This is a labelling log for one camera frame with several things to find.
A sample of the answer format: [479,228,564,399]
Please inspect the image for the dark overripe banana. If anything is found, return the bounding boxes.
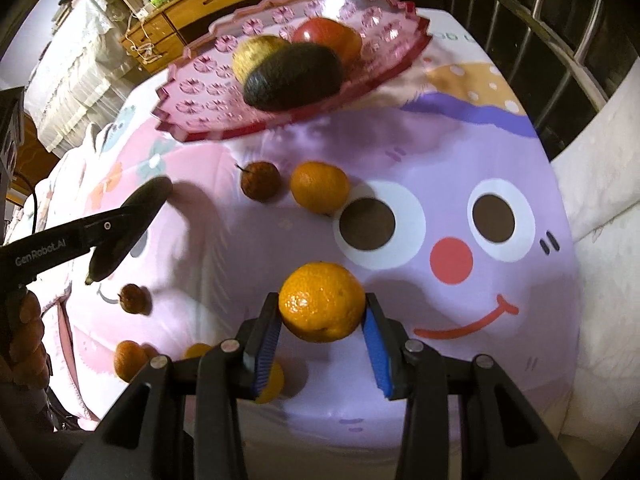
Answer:
[85,176,172,285]

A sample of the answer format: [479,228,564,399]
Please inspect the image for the yellow-orange mandarin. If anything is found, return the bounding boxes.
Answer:
[182,342,213,360]
[255,361,284,404]

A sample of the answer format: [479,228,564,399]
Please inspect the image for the orange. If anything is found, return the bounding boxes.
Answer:
[279,261,366,344]
[290,160,350,216]

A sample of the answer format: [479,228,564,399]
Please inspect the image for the orange mandarin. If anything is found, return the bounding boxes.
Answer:
[113,340,157,382]

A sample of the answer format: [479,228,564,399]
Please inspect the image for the person's left hand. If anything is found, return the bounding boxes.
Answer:
[1,292,50,390]

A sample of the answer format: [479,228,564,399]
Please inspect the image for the small brown passion fruit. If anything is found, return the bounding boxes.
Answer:
[118,284,151,315]

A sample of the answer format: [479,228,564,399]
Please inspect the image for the pink cartoon bed quilt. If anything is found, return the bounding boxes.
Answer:
[1,10,579,479]

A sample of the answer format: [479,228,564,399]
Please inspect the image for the small red-brown apple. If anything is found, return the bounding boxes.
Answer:
[236,160,282,203]

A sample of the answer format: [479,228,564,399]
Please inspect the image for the white covered cabinet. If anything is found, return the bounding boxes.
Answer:
[24,0,149,157]

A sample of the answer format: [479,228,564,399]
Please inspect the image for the pink scalloped plastic fruit plate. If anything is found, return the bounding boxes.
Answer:
[153,0,432,142]

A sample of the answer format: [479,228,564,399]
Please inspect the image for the wooden desk with drawers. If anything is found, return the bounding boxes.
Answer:
[120,0,262,75]

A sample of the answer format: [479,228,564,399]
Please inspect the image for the yellow pear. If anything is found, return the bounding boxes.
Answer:
[231,35,290,84]

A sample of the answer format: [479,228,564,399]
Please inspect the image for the dark avocado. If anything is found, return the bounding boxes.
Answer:
[243,42,344,112]

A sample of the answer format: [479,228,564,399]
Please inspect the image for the white pillow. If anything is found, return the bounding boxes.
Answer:
[552,66,640,454]

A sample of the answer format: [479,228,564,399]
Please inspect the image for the red apple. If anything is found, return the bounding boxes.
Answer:
[291,16,362,66]

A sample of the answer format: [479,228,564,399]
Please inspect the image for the metal bed headboard rails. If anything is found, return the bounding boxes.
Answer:
[409,0,639,159]

